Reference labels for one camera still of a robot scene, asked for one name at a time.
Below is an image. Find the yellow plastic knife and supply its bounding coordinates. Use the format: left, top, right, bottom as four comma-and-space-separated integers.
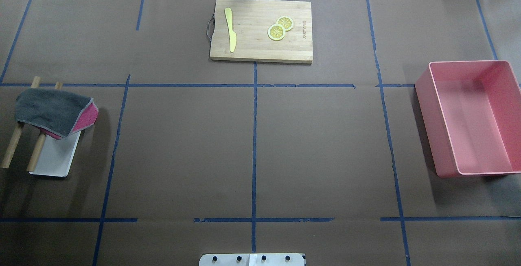
224, 8, 237, 53

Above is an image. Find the wooden rack rod outer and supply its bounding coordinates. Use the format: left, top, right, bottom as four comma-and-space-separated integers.
1, 76, 42, 169

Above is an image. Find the grey pink towel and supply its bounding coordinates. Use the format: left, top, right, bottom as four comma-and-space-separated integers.
15, 88, 99, 140

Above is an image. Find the pink plastic bin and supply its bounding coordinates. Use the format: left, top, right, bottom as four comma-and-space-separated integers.
415, 60, 521, 178

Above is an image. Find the lemon slice far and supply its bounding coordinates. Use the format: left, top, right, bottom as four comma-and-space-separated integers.
276, 16, 294, 31

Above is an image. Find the lemon slice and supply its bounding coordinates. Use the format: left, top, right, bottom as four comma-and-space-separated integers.
267, 24, 286, 41
276, 16, 294, 31

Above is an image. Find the bamboo cutting board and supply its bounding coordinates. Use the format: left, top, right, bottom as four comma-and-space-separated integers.
210, 0, 314, 64

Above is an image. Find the wooden rack rod inner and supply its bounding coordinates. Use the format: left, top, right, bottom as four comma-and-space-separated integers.
27, 76, 46, 172

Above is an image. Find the lemon slice near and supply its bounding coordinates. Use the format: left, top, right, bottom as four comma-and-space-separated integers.
267, 24, 286, 41

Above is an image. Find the white camera pole base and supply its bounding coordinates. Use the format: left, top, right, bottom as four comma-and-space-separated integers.
199, 253, 306, 266

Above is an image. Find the white rack tray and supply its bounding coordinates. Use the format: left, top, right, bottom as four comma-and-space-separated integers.
29, 131, 82, 178

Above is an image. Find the wooden rack rod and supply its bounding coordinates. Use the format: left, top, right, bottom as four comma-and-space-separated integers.
27, 76, 46, 172
1, 76, 42, 169

